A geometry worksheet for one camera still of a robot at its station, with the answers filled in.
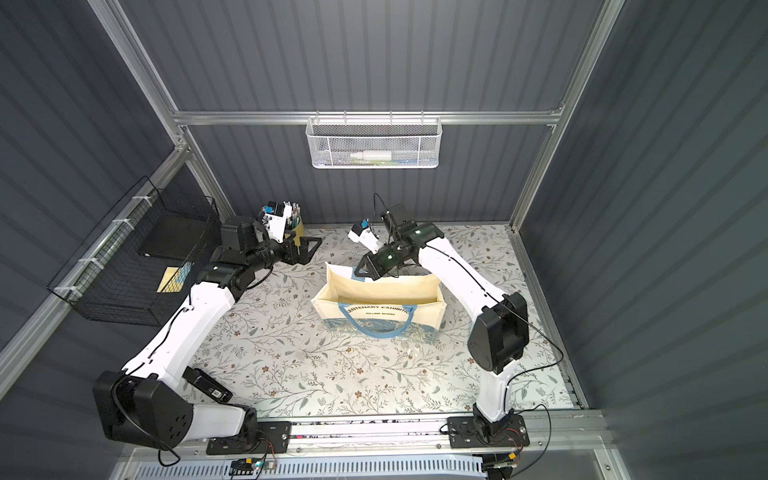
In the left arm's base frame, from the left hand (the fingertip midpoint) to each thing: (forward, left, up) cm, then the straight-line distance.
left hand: (308, 236), depth 76 cm
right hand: (-7, -12, -7) cm, 16 cm away
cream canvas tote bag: (-14, -20, -13) cm, 28 cm away
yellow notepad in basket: (-15, +26, +3) cm, 30 cm away
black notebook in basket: (+1, +35, -1) cm, 35 cm away
